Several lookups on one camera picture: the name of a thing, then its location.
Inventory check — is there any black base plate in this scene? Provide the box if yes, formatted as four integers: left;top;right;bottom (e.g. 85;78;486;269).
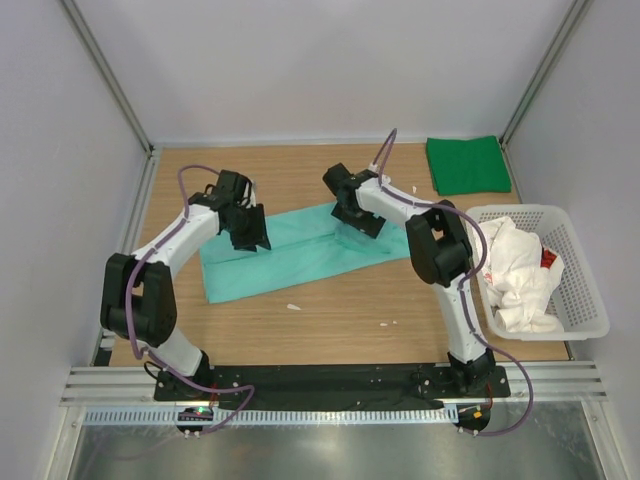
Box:
154;363;511;412

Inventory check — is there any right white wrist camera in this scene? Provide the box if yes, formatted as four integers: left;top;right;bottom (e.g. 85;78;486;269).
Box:
367;161;391;184

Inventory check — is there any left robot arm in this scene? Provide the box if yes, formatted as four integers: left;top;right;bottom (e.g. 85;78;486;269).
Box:
100;170;271;393

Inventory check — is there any white plastic basket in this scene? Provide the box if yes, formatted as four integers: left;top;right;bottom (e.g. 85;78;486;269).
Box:
468;204;609;341

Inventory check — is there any white slotted cable duct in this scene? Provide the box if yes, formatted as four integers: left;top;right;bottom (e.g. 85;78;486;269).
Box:
83;405;458;427

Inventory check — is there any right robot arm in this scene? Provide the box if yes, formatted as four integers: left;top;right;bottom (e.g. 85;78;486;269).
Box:
323;163;496;394

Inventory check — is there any white t-shirt in basket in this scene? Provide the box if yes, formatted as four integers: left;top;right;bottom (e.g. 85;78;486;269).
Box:
474;216;564;334

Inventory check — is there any teal t-shirt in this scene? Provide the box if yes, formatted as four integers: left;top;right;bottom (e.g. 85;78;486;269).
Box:
200;203;409;304

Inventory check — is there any folded green t-shirt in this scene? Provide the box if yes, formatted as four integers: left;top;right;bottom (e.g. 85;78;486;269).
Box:
425;136;512;196

